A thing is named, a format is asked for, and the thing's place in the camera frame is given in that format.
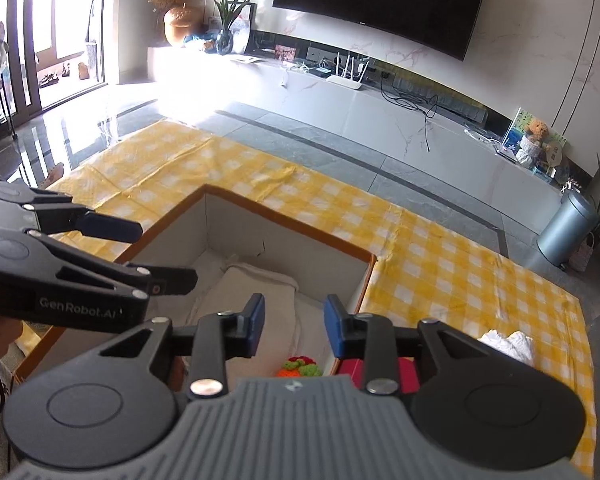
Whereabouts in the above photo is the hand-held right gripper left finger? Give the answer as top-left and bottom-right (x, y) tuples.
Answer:
(97, 292), (267, 397)

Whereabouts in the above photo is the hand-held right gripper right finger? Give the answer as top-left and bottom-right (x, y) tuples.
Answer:
(324, 293), (536, 395)

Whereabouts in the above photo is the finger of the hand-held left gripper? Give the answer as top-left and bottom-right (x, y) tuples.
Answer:
(22, 187), (144, 244)
(42, 237), (200, 307)

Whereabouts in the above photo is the orange green crochet toy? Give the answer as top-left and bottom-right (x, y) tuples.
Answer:
(275, 355), (323, 378)

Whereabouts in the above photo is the beige folded cloth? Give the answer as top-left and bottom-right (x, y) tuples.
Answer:
(185, 260), (331, 396)

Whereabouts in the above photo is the red flat box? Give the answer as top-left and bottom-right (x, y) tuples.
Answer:
(337, 357), (421, 396)

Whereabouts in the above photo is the yellow checked cloth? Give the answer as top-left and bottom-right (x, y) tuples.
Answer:
(17, 120), (597, 480)

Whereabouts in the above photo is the white crumpled cloth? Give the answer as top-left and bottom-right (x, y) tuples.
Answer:
(479, 329), (536, 367)

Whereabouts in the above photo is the white marble TV cabinet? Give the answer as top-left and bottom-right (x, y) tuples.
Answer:
(147, 45), (581, 206)

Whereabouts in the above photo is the brown gourd ornament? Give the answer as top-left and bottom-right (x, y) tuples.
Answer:
(163, 5), (203, 48)

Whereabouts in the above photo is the glass vase with green plant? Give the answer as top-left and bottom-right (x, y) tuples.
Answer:
(202, 0), (266, 56)

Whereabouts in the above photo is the white router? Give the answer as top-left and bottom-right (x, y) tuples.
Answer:
(326, 52), (371, 91)

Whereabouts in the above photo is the grey metal trash can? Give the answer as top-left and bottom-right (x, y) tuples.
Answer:
(536, 192), (598, 271)

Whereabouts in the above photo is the potted long-leaf plant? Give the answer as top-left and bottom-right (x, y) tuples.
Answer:
(570, 152), (600, 273)

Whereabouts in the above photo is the green printed board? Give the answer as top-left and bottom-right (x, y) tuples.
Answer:
(502, 106), (566, 161)

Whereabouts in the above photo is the brown teddy bear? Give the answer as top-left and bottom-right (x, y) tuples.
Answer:
(517, 119), (551, 168)

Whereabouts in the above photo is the black television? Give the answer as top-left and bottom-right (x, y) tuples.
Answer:
(272, 0), (493, 62)

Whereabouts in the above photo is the dark sliding door frame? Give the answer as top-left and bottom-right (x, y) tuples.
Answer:
(7, 0), (106, 116)

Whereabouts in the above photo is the black cable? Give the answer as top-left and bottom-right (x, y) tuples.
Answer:
(380, 77), (438, 153)

